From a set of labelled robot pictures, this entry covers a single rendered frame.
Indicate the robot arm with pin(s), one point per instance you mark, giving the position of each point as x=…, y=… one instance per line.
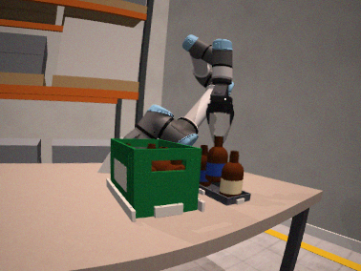
x=159, y=123

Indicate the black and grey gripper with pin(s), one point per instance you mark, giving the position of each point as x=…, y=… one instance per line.
x=220, y=106

